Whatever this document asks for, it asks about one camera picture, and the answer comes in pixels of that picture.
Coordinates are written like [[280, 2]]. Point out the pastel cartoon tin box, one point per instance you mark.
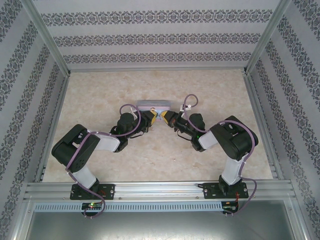
[[153, 103]]

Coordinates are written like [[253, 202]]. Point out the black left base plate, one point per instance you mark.
[[107, 191]]

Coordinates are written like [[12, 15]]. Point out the left green circuit board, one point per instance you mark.
[[92, 205]]

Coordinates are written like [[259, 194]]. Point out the green circuit board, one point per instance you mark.
[[92, 205], [230, 206]]

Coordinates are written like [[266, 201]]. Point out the aluminium mounting rail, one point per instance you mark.
[[155, 190]]

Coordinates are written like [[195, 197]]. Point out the aluminium side rail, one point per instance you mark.
[[53, 112], [265, 125]]

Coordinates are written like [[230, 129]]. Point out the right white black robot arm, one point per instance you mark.
[[230, 142]]

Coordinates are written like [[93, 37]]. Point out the grey metal sheet panel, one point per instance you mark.
[[160, 226]]

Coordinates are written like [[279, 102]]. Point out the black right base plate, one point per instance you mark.
[[211, 191]]

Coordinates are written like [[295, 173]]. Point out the right green circuit board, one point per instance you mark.
[[230, 206]]

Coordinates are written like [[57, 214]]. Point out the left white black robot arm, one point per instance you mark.
[[72, 150]]

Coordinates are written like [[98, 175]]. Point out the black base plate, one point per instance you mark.
[[107, 191], [211, 191]]

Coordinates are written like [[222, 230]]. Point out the aluminium frame post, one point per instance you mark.
[[45, 35], [267, 35]]

